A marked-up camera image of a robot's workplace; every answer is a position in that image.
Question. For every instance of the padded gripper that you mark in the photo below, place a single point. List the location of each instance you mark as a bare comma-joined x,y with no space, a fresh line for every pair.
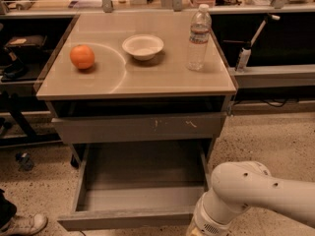
207,224

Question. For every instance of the grey drawer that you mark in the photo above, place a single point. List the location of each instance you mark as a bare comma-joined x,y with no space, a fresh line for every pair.
132,128
137,184

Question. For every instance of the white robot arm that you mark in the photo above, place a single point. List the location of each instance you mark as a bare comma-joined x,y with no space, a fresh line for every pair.
237,186

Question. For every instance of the grey top drawer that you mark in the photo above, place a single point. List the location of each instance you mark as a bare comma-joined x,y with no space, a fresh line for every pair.
132,128

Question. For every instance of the grey drawer cabinet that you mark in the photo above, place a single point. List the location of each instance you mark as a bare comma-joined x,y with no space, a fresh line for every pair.
118,84

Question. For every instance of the white sneaker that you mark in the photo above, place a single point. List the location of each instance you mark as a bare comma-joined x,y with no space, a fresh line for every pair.
24,226

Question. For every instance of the white caulk gun tool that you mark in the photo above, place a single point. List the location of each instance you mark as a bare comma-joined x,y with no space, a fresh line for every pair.
245,51

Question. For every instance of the small dark floor object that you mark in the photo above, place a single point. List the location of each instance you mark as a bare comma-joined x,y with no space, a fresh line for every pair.
25,161

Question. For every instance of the white bowl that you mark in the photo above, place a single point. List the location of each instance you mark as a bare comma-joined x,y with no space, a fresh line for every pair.
143,47

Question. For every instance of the orange fruit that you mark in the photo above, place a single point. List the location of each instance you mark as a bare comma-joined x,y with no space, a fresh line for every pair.
82,57

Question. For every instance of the clear plastic water bottle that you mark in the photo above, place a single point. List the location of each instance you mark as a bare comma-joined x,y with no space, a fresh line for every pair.
200,28

